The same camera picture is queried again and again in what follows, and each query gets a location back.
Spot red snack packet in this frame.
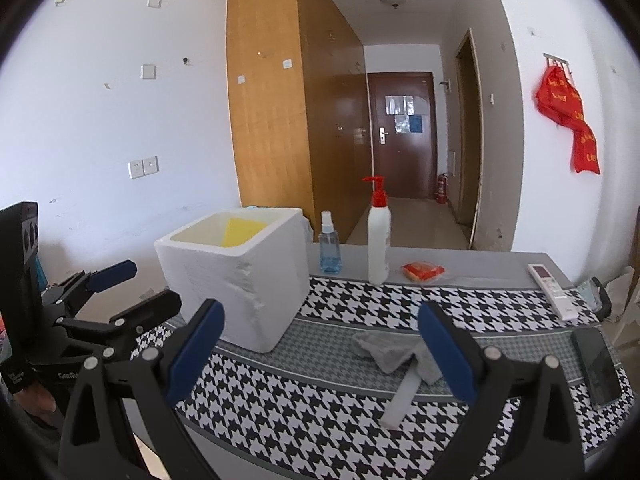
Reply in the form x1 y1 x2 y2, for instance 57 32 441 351
400 260 445 283

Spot grey cloth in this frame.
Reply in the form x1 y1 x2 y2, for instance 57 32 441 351
351 330 443 386

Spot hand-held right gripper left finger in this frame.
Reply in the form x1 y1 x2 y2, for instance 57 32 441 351
57 298 226 480

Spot wooden wardrobe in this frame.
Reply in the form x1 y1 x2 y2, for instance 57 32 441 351
226 0 366 246

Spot dark brown door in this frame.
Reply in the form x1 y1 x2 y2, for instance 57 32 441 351
366 71 435 200

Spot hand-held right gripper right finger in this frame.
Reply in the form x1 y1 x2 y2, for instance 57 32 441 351
417 301 586 480

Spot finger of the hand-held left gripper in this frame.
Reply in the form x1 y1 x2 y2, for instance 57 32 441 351
60 289 183 356
42 260 138 318

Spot papers on door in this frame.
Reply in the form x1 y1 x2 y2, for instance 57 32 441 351
385 94 423 133

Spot white remote control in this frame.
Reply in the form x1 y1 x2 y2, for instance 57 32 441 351
527 262 578 322

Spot black smartphone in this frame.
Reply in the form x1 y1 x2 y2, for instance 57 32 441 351
571 326 623 408

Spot white foam strip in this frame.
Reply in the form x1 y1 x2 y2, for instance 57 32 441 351
380 360 423 429

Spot houndstooth tablecloth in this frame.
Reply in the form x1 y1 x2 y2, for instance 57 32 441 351
125 272 636 480

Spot white foam box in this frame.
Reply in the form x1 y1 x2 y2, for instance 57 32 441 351
153 207 311 352

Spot wooden side door frame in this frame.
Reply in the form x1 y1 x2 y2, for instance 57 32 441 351
454 27 485 251

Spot clear blue spray bottle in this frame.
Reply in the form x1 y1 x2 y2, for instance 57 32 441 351
318 210 342 275

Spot white lotion bottle red pump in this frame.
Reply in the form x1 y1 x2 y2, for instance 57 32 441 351
361 176 392 285

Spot red plastic bag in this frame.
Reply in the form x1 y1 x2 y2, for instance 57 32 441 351
535 63 602 176

